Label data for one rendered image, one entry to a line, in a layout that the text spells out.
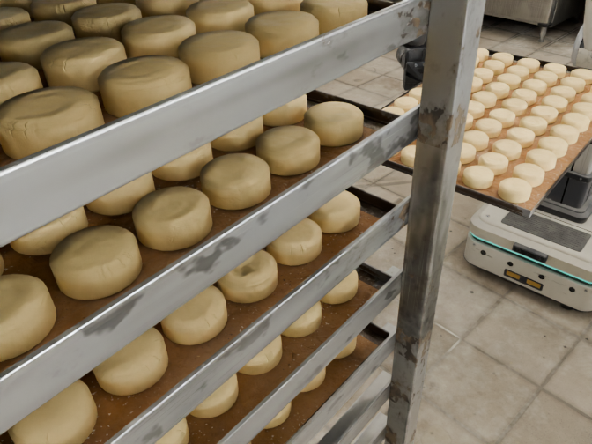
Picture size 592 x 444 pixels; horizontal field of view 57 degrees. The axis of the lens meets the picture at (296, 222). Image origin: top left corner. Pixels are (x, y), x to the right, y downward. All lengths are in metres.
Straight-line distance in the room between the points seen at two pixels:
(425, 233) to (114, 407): 0.30
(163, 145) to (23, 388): 0.13
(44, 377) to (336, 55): 0.24
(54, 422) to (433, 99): 0.35
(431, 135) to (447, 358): 1.60
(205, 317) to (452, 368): 1.64
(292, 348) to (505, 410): 1.47
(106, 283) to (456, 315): 1.92
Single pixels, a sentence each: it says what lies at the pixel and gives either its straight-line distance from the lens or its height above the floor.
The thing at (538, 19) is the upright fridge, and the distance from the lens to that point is 4.96.
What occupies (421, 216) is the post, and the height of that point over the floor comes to 1.23.
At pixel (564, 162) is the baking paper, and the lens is 1.09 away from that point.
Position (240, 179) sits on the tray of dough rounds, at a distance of 0.38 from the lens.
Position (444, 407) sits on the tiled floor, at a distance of 1.90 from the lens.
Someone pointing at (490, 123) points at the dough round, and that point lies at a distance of 1.14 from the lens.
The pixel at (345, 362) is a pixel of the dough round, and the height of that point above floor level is 1.04.
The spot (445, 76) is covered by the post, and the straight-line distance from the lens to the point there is 0.44.
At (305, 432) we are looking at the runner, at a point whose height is 1.06.
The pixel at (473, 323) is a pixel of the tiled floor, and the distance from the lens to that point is 2.16.
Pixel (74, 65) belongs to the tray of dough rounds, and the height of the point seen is 1.42.
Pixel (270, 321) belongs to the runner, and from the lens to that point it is 0.40.
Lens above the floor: 1.53
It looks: 36 degrees down
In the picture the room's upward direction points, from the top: 3 degrees counter-clockwise
